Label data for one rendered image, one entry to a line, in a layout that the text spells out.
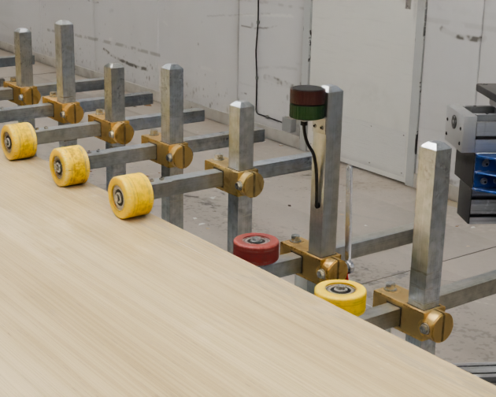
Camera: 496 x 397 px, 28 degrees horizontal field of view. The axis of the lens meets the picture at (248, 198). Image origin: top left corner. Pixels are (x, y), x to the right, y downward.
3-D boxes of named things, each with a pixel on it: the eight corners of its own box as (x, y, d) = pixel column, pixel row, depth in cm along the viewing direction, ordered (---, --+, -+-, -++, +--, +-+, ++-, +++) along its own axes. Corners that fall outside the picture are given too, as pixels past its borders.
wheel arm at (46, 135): (197, 119, 253) (197, 105, 251) (205, 121, 250) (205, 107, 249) (13, 144, 224) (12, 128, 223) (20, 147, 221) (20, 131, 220)
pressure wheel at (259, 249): (259, 286, 181) (260, 227, 177) (286, 300, 175) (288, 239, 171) (223, 295, 176) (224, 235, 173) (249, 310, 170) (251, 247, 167)
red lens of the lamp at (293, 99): (309, 96, 170) (310, 83, 169) (332, 102, 165) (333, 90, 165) (282, 100, 167) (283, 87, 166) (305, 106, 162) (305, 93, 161)
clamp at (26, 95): (22, 97, 280) (21, 79, 278) (42, 105, 269) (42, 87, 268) (1, 99, 276) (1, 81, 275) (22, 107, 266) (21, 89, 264)
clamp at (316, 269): (299, 261, 187) (301, 236, 185) (347, 283, 176) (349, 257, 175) (276, 267, 184) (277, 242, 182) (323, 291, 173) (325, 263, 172)
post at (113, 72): (120, 254, 244) (116, 61, 230) (127, 259, 241) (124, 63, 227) (108, 257, 242) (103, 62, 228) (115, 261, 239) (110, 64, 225)
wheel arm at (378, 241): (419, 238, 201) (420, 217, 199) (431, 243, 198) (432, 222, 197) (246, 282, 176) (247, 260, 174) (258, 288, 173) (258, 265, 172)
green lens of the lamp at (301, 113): (309, 111, 171) (309, 98, 170) (331, 117, 166) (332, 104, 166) (282, 114, 167) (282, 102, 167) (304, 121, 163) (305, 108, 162)
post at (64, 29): (72, 202, 261) (67, 19, 247) (79, 205, 258) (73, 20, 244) (61, 204, 259) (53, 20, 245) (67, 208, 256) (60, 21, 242)
